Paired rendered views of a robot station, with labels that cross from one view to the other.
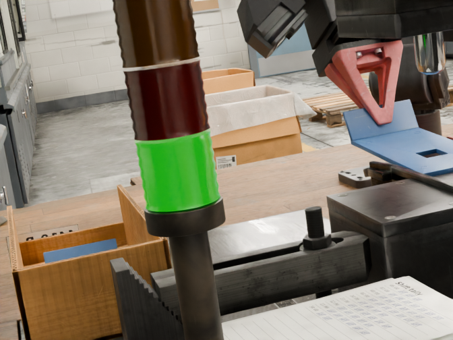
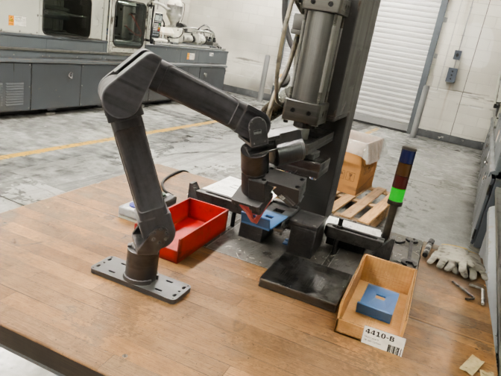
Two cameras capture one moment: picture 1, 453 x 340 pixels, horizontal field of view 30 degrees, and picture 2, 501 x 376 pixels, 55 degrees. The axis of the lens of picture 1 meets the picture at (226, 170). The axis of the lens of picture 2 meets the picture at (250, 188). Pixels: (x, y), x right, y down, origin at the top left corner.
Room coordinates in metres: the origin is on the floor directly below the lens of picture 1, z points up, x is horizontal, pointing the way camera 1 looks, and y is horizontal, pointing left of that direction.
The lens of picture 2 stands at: (1.66, 0.39, 1.41)
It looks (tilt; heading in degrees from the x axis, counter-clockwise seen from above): 18 degrees down; 214
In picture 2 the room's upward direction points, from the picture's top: 10 degrees clockwise
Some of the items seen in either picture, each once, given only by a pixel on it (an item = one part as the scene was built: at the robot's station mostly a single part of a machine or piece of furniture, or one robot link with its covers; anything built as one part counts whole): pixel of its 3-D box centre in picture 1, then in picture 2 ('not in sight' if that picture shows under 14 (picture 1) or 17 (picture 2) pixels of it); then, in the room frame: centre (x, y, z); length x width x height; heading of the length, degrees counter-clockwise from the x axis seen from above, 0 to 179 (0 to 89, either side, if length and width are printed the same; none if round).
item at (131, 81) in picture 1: (166, 98); (400, 181); (0.41, 0.02, 1.10); 0.04 x 0.04 x 0.03
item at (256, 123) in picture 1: (245, 142); not in sight; (4.36, -0.12, 0.40); 0.66 x 0.62 x 0.50; 11
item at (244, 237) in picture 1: (255, 252); (306, 280); (0.76, -0.02, 0.91); 0.17 x 0.16 x 0.02; 104
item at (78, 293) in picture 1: (79, 262); (380, 300); (0.74, 0.15, 0.93); 0.25 x 0.13 x 0.08; 14
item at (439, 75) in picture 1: (411, 88); (149, 233); (1.03, -0.24, 1.00); 0.09 x 0.06 x 0.06; 57
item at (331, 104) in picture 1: (373, 102); not in sight; (7.36, -1.37, 0.07); 1.20 x 1.00 x 0.14; 102
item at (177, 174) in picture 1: (177, 168); (396, 193); (0.41, 0.02, 1.07); 0.04 x 0.04 x 0.03
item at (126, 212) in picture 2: not in sight; (136, 215); (0.83, -0.50, 0.90); 0.07 x 0.07 x 0.06; 14
